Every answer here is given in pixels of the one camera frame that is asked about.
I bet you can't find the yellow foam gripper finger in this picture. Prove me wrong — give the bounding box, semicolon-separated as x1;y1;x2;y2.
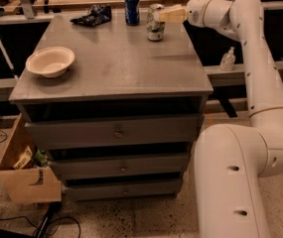
154;6;188;23

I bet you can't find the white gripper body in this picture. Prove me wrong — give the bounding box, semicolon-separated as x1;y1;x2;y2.
187;0;212;28

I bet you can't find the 7up soda can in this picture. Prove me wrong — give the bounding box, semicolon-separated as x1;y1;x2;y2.
147;3;165;41

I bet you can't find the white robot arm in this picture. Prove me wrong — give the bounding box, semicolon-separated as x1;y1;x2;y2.
154;0;283;238

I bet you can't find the blue Pepsi can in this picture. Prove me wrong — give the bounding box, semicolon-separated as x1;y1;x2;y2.
124;0;140;26

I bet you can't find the white paper bowl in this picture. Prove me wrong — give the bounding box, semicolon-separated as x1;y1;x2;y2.
26;47;74;78

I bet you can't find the clear hand sanitizer bottle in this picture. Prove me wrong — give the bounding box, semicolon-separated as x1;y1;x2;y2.
219;47;235;71

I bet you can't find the dark blue chip bag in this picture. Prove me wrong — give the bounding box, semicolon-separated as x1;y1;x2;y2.
71;5;112;27

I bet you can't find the grey drawer cabinet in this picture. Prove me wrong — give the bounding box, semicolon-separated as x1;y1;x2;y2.
10;11;212;189

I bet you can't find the middle grey drawer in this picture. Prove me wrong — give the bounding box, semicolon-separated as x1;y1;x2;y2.
50;153;190;180

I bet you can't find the grey drawer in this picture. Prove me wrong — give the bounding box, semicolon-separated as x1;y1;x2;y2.
50;153;190;180
64;178;183;201
26;114;204;150

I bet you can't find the top grey drawer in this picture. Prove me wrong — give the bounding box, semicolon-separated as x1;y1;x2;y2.
26;114;204;150

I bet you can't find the bottom grey drawer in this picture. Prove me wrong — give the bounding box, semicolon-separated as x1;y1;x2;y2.
64;178;183;201

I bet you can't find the green packet in box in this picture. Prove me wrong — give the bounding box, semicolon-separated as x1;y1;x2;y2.
35;150;48;168

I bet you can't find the snack packet in box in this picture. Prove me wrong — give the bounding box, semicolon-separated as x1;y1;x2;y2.
13;146;33;170

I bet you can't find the cardboard box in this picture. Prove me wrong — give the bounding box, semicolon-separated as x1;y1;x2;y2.
0;115;62;204

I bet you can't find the black cable on floor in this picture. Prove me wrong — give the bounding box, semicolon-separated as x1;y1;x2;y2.
0;211;82;238

